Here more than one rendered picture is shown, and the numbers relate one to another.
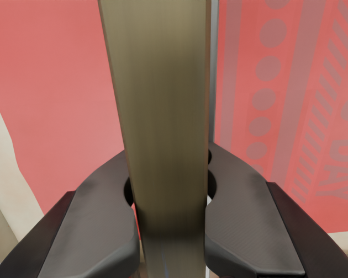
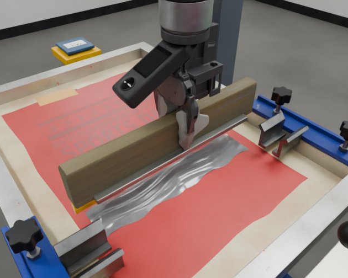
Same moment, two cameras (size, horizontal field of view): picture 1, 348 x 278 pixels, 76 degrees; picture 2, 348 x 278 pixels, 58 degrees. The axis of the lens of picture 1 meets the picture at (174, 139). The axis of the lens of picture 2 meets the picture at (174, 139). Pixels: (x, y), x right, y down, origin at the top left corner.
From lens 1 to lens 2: 0.47 m
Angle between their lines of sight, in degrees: 39
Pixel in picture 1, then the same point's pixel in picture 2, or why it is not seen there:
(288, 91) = not seen: hidden behind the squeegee
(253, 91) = not seen: hidden behind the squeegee
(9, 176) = (279, 216)
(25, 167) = (265, 211)
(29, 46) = (194, 230)
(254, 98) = not seen: hidden behind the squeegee
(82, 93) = (199, 204)
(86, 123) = (212, 197)
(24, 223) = (310, 198)
